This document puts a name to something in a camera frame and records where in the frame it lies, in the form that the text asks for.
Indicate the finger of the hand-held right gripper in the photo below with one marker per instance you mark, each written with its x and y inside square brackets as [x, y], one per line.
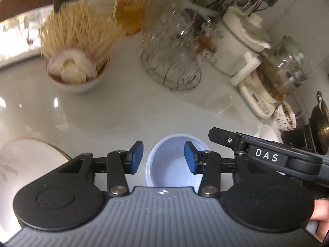
[223, 137]

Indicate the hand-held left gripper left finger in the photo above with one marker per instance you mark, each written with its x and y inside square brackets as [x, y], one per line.
[135, 157]

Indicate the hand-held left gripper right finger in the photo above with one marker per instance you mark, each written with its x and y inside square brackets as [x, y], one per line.
[190, 157]

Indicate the small white bowl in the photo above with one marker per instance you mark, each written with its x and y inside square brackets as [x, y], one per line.
[169, 164]

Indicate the white orange-rimmed plate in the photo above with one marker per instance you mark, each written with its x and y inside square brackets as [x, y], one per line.
[30, 159]

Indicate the person's right hand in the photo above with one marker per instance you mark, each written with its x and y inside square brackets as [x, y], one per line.
[322, 208]

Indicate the black stove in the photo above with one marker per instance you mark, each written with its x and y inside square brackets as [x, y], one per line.
[295, 136]

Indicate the dark metal pot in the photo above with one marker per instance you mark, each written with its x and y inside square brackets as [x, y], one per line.
[321, 126]

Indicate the white small cup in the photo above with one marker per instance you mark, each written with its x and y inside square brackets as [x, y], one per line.
[267, 133]

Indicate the white kettle base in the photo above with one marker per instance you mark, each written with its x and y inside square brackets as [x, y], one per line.
[257, 103]

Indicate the speckled small bowl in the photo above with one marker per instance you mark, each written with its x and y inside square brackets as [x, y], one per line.
[284, 117]

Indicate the glass kettle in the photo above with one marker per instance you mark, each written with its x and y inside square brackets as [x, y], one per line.
[280, 74]

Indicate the white bowl holding garlic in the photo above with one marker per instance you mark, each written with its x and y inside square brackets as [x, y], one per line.
[77, 87]

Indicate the white electric cooker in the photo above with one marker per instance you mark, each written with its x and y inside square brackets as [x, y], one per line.
[236, 41]

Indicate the garlic bulb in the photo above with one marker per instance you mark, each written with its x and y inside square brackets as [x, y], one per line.
[72, 69]

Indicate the bundle of toothpicks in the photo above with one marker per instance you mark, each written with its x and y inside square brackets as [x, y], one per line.
[77, 30]

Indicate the red-lidded plastic jar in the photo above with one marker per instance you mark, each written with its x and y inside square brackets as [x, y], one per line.
[128, 10]

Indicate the white drip tray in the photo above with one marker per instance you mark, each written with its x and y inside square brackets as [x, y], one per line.
[15, 49]

